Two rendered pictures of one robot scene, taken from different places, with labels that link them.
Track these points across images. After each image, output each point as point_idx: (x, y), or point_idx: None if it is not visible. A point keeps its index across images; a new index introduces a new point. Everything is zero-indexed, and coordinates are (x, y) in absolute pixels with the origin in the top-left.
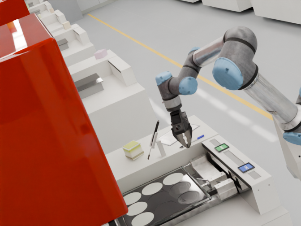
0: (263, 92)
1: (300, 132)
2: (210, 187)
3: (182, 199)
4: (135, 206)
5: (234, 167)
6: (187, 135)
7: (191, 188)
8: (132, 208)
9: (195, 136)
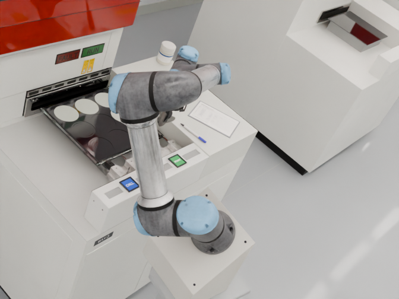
0: (133, 145)
1: (137, 213)
2: None
3: (97, 141)
4: (89, 105)
5: (134, 174)
6: (162, 116)
7: (117, 146)
8: (86, 103)
9: (205, 136)
